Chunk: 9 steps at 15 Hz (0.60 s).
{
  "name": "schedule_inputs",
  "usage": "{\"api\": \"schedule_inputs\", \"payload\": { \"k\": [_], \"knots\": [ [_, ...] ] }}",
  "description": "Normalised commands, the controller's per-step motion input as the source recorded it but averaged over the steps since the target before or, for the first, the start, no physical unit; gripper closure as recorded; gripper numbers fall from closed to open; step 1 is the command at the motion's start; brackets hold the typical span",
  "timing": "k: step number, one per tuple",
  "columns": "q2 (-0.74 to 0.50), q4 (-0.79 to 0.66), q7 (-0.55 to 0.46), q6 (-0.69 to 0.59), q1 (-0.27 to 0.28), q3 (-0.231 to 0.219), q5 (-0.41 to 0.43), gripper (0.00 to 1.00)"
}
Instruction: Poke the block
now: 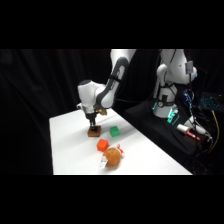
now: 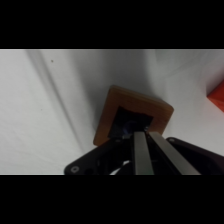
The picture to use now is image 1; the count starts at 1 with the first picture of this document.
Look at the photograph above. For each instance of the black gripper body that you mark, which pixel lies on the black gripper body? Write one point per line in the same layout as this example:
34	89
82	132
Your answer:
91	116

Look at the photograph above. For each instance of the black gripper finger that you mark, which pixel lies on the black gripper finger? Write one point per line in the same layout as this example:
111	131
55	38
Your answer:
95	126
91	126

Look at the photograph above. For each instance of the brown block with blue square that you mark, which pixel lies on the brown block with blue square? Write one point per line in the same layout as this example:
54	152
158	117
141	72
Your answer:
94	133

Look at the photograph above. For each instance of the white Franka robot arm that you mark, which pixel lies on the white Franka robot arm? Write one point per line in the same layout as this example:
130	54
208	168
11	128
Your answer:
100	95

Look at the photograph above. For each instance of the green cube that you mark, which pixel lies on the green cube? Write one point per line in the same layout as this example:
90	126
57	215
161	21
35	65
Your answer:
114	131

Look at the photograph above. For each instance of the orange-red cube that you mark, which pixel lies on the orange-red cube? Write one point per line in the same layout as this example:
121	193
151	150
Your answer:
102	145

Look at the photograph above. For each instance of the orange round plush toy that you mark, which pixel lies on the orange round plush toy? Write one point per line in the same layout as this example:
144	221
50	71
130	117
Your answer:
112	157

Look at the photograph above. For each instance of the black curtain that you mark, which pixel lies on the black curtain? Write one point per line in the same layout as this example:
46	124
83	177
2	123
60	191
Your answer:
36	100

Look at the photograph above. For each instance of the black robot stand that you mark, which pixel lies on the black robot stand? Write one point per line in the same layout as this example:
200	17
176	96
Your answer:
160	130

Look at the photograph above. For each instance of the green lit control box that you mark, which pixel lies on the green lit control box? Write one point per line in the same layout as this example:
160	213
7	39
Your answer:
173	115

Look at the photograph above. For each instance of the blue lit keyboard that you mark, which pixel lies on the blue lit keyboard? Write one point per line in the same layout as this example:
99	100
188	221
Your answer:
211	101

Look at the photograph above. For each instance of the brown wrist mount board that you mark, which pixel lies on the brown wrist mount board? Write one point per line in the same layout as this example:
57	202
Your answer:
102	111

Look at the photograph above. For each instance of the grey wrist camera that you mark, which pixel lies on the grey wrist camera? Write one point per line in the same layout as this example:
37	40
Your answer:
80	106

